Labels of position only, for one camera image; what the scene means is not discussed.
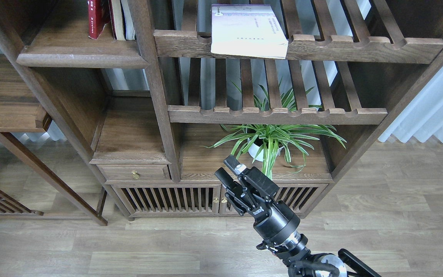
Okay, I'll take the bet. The wooden side shelf unit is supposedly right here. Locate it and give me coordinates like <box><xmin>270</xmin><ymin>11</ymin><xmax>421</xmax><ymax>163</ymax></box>
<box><xmin>0</xmin><ymin>54</ymin><xmax>108</xmax><ymax>226</ymax></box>

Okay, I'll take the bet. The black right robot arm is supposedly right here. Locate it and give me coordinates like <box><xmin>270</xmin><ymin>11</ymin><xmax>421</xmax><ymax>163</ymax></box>
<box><xmin>215</xmin><ymin>155</ymin><xmax>378</xmax><ymax>277</ymax></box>

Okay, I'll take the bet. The white paperback book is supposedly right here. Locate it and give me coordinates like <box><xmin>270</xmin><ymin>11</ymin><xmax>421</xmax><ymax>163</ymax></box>
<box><xmin>210</xmin><ymin>4</ymin><xmax>288</xmax><ymax>58</ymax></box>

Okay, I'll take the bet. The beige upright book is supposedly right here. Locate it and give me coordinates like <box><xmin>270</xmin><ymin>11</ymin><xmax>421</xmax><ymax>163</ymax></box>
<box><xmin>109</xmin><ymin>0</ymin><xmax>125</xmax><ymax>41</ymax></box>

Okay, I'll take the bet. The brass drawer knob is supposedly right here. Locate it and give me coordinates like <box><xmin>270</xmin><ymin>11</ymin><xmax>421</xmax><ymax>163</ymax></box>
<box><xmin>131</xmin><ymin>170</ymin><xmax>140</xmax><ymax>180</ymax></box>

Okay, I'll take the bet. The white pleated curtain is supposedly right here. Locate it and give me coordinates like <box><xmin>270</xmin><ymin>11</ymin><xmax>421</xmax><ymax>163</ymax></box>
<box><xmin>378</xmin><ymin>66</ymin><xmax>443</xmax><ymax>143</ymax></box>

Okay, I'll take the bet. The dark wooden bookshelf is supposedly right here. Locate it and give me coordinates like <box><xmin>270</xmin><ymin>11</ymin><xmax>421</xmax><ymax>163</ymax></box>
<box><xmin>0</xmin><ymin>0</ymin><xmax>443</xmax><ymax>219</ymax></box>

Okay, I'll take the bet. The white upright book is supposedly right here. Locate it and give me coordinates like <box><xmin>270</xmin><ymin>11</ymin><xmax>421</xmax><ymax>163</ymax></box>
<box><xmin>121</xmin><ymin>0</ymin><xmax>136</xmax><ymax>40</ymax></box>

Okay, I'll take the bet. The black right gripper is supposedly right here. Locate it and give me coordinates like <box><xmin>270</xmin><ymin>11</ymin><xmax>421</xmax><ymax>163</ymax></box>
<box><xmin>215</xmin><ymin>155</ymin><xmax>308</xmax><ymax>250</ymax></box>

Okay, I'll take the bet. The red paperback book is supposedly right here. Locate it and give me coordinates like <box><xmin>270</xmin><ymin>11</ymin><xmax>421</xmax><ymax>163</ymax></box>
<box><xmin>87</xmin><ymin>0</ymin><xmax>110</xmax><ymax>39</ymax></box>

